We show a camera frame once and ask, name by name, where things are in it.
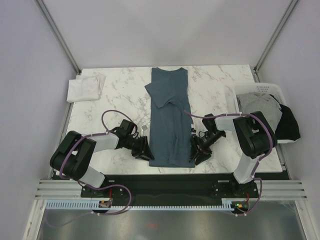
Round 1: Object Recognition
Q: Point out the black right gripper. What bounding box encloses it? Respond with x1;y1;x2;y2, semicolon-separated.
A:
188;130;225;165

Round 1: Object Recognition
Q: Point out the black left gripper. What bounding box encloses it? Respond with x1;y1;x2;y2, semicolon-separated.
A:
124;135;154;162

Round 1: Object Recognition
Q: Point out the blue t shirt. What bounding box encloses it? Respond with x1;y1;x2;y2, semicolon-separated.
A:
144;67;195;168

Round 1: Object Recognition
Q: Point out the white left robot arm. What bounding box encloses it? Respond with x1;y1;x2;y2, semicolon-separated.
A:
49;119;154;197

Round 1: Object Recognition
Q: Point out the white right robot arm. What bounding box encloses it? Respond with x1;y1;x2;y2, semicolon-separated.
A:
188;111;278;197

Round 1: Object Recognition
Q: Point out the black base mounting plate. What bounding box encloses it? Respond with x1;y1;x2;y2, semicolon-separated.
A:
80;173;259;206

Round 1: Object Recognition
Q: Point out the grey t shirt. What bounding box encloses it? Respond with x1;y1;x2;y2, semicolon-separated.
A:
236;92;282;132

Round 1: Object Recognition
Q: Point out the folded white t shirt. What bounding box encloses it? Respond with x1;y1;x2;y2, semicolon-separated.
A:
66;73;106;103

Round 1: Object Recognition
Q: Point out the black t shirt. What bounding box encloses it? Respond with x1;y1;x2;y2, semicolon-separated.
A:
275;100;301;144

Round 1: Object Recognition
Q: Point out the white plastic laundry basket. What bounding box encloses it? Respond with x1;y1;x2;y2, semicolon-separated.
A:
232;83;288;145

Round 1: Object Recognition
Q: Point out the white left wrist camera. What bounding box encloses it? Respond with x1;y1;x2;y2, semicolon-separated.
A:
140;125;148;135

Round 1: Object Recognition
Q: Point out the white slotted cable duct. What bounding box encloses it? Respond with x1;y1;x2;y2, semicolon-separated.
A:
45;199;236;211

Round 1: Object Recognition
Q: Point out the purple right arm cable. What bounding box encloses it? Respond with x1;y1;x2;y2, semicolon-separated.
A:
183;109;273;216

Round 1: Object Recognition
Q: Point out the aluminium rail right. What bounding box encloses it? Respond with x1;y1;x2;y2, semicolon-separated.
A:
256;181;308;201

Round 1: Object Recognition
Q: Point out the aluminium frame post right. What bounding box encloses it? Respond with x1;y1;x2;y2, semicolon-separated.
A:
251;0;300;75

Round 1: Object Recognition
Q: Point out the aluminium frame post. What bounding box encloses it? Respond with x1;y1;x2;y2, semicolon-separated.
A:
34;0;82;75
251;0;300;75

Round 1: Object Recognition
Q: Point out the aluminium frame post left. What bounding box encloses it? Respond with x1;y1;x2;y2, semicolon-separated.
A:
34;0;82;75

